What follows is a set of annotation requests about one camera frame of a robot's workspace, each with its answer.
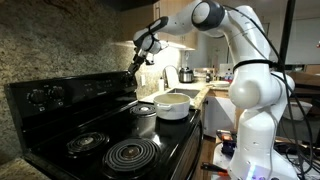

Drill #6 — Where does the black vertical pole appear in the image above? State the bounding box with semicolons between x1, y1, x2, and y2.
279;0;297;66

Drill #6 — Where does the black and orange device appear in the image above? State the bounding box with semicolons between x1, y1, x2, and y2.
215;129;238;155

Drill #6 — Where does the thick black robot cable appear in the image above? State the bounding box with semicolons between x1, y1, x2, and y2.
223;3;316;180

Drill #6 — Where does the soap bottle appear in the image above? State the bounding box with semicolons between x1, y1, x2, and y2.
158;77;166;93

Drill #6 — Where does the white cooking pot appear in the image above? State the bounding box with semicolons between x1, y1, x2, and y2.
153;92;192;121

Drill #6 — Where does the orange handled tool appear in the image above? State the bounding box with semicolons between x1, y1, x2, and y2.
200;162;230;178

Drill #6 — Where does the large coil burner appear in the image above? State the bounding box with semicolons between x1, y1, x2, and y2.
102;138;162;174

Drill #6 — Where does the light wooden wall cabinet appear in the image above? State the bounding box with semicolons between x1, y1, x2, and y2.
153;0;198;51

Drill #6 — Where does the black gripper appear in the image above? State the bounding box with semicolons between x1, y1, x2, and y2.
127;49;148;75

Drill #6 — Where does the small coil burner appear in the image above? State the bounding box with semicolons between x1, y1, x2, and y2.
129;103;157;118
65;131;111;156

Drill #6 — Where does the white plate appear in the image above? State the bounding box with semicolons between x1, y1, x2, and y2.
209;80;232;89

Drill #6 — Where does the white cutting board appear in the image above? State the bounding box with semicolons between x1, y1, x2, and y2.
165;67;181;90

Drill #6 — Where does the white bowl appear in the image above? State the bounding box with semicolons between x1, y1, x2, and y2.
283;100;313;122

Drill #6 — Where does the kitchen sink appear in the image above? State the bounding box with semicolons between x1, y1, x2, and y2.
167;88;202;100

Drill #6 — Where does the curved metal faucet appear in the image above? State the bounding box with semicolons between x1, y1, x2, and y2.
162;64;180;89

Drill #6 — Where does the black electric stove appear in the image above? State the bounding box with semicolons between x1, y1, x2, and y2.
3;69;204;180

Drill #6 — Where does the white window blind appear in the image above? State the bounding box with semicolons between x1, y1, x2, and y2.
285;18;320;65

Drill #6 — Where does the white base cabinet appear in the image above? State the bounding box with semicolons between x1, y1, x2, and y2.
202;96;238;139

